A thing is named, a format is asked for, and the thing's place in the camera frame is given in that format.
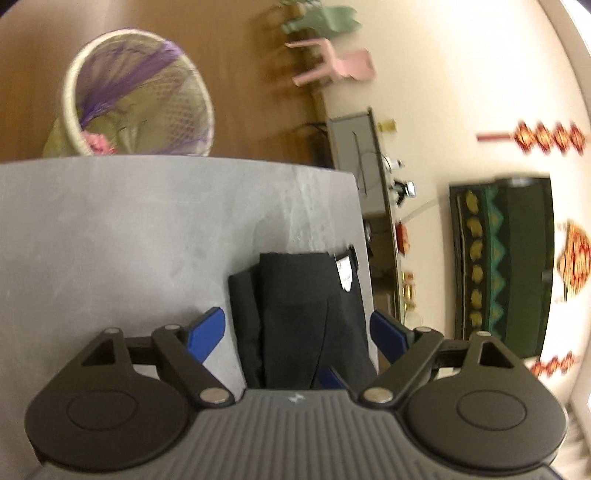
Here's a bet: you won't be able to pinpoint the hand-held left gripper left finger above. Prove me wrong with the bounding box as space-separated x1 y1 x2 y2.
69 307 234 408

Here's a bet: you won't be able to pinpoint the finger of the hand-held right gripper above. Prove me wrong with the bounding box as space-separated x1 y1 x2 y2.
318 367 348 391

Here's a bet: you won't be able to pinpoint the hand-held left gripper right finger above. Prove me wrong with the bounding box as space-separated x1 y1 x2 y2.
360 310 527 408

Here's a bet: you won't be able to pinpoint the black pants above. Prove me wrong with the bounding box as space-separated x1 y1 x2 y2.
228 244 380 391

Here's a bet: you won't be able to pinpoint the white paper hang tag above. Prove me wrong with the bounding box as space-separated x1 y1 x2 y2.
336 256 354 293

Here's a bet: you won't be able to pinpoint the plate of fruit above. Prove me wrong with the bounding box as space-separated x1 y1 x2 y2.
396 222 413 256

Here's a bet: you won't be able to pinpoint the long grey tv cabinet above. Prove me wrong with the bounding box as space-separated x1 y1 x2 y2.
318 107 403 324

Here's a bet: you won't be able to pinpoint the white mesh waste basket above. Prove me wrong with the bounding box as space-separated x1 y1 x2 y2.
44 28 216 158

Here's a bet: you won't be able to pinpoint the long red knot ornament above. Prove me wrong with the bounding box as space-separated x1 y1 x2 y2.
477 121 588 156

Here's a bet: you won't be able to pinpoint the pink plastic chair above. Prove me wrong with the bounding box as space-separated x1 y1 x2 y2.
285 39 375 86

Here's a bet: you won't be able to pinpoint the green plastic chair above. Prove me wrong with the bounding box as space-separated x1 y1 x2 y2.
281 4 360 36

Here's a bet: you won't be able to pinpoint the wall television with patterned cover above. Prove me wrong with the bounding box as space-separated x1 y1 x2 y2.
449 174 555 360

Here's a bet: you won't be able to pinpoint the red gold wall decoration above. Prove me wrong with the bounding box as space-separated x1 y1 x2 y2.
556 220 591 302

